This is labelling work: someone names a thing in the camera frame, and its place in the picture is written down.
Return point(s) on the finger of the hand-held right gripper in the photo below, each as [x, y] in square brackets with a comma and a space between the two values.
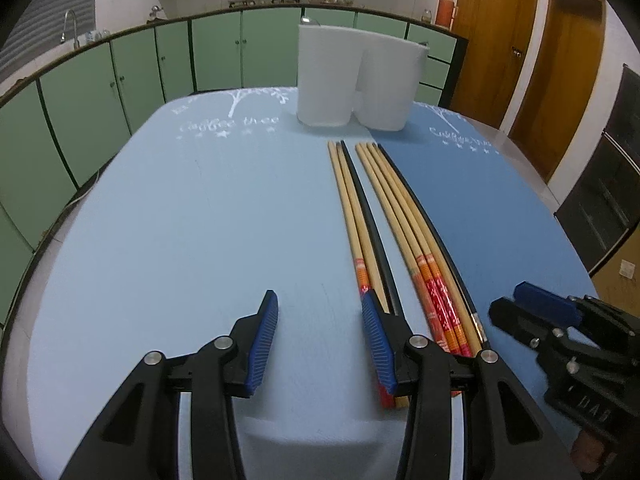
[545, 302]
[515, 317]

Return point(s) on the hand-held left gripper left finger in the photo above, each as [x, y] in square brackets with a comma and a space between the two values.
[262, 345]

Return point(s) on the small glass jar with lid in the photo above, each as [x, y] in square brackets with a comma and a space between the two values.
[426, 16]

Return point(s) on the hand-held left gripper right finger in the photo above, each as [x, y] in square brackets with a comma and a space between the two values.
[380, 350]

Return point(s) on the orange thermos flask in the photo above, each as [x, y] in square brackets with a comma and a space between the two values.
[444, 10]

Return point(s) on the white wall socket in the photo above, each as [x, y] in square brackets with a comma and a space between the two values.
[627, 268]

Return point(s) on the cups beside sink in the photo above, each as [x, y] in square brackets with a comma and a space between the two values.
[97, 36]

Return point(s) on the black glass-front cabinet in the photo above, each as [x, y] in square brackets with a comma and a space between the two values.
[605, 185]

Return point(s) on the metal kettle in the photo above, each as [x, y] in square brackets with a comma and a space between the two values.
[156, 12]

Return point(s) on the white double utensil holder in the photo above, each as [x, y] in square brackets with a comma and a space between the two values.
[330, 75]

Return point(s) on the wooden door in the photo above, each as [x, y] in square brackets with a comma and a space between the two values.
[495, 35]
[560, 85]

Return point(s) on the grey roller shutter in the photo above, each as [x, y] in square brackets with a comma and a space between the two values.
[55, 5]

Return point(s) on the person's right hand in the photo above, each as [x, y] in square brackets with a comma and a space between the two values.
[590, 455]

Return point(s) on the metal kitchen faucet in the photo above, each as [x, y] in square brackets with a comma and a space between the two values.
[74, 17]

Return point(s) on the black chopstick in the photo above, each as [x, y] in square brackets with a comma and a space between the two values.
[415, 210]
[366, 210]

